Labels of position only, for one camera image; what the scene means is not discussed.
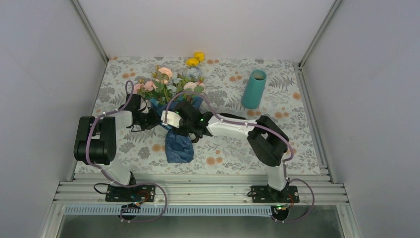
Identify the blue wrapping paper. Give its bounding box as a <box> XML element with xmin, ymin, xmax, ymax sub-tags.
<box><xmin>150</xmin><ymin>96</ymin><xmax>203</xmax><ymax>163</ymax></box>

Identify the artificial flower bouquet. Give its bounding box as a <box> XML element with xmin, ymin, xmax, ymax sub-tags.
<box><xmin>133</xmin><ymin>52</ymin><xmax>206</xmax><ymax>105</ymax></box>

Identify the black ribbon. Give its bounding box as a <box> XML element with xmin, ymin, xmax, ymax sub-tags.
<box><xmin>191</xmin><ymin>129</ymin><xmax>204</xmax><ymax>143</ymax></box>

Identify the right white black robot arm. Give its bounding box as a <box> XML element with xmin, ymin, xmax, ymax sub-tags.
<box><xmin>161</xmin><ymin>101</ymin><xmax>290</xmax><ymax>202</ymax></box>

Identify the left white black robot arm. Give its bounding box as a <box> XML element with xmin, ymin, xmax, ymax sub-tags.
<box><xmin>73</xmin><ymin>94</ymin><xmax>160</xmax><ymax>201</ymax></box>

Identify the teal cylindrical vase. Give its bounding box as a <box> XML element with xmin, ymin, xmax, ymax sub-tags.
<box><xmin>241</xmin><ymin>69</ymin><xmax>267</xmax><ymax>109</ymax></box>

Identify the floral patterned table mat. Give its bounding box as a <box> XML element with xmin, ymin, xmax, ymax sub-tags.
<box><xmin>94</xmin><ymin>57</ymin><xmax>320</xmax><ymax>175</ymax></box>

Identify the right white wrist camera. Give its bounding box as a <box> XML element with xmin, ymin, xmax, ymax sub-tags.
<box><xmin>161</xmin><ymin>111</ymin><xmax>182</xmax><ymax>128</ymax></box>

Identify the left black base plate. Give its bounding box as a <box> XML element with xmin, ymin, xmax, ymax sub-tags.
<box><xmin>105</xmin><ymin>185</ymin><xmax>156</xmax><ymax>203</ymax></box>

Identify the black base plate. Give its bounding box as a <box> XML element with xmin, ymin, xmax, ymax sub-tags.
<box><xmin>247</xmin><ymin>185</ymin><xmax>300</xmax><ymax>203</ymax></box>
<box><xmin>105</xmin><ymin>185</ymin><xmax>156</xmax><ymax>203</ymax></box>

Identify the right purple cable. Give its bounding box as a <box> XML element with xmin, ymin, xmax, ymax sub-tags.
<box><xmin>164</xmin><ymin>91</ymin><xmax>315</xmax><ymax>225</ymax></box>

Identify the aluminium rail frame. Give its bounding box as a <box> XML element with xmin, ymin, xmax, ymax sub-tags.
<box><xmin>41</xmin><ymin>170</ymin><xmax>360</xmax><ymax>238</ymax></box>

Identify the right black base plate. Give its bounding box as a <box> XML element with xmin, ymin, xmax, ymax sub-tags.
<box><xmin>247</xmin><ymin>185</ymin><xmax>300</xmax><ymax>203</ymax></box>

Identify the slotted grey cable duct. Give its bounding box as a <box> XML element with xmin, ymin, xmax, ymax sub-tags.
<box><xmin>63</xmin><ymin>204</ymin><xmax>273</xmax><ymax>217</ymax></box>

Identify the left aluminium corner post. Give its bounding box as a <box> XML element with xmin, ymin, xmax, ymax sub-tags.
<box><xmin>70</xmin><ymin>0</ymin><xmax>109</xmax><ymax>64</ymax></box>

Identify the aluminium corner post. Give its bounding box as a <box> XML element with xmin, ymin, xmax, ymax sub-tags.
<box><xmin>70</xmin><ymin>0</ymin><xmax>109</xmax><ymax>64</ymax></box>
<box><xmin>298</xmin><ymin>0</ymin><xmax>343</xmax><ymax>69</ymax></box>

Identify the right aluminium corner post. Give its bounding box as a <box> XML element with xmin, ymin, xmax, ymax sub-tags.
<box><xmin>298</xmin><ymin>0</ymin><xmax>343</xmax><ymax>69</ymax></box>

